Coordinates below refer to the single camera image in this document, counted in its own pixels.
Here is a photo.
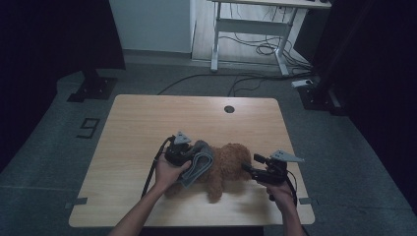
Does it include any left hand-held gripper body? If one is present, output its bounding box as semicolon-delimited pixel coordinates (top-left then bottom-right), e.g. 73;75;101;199
163;131;195;167

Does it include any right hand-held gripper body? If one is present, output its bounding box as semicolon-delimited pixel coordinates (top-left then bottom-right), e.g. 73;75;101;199
260;149;305;185

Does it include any grey fluffy towel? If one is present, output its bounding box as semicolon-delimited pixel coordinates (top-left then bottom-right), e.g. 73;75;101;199
179;140;214;189

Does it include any brown teddy bear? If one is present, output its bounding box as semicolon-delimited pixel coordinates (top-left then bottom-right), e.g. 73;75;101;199
163;143;254;204

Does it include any person's left hand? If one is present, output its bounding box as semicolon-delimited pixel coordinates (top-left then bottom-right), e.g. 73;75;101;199
153;155;192;195

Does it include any person's right hand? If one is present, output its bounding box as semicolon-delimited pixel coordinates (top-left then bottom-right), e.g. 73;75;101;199
262;180;297;214

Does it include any black stand base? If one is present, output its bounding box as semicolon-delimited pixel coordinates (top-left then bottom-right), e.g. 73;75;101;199
298;83;348;116
67;68;118;103

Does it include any white power strip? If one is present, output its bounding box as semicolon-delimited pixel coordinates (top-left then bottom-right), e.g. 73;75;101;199
290;79;314;89

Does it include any white cabinet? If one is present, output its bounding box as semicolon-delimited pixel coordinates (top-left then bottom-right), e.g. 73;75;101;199
108;0;197;54

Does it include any black curtain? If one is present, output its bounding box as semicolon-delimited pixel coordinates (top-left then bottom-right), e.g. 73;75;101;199
0;0;126;171
311;0;417;210

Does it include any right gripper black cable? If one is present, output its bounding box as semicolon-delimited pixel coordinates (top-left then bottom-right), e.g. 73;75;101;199
284;170;299;207

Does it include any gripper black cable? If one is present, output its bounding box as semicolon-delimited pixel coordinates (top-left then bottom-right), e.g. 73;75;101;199
141;136;175;199
284;170;299;207

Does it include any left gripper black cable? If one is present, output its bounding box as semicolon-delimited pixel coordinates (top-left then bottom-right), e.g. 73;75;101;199
141;136;175;199

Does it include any long black floor cable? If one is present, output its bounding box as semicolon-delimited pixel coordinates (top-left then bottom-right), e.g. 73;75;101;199
156;72;313;96

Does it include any tangle of black cables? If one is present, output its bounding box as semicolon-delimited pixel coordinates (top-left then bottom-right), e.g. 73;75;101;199
219;32;313;72

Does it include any white desk frame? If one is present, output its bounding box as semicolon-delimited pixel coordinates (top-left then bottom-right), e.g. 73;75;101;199
209;0;332;77

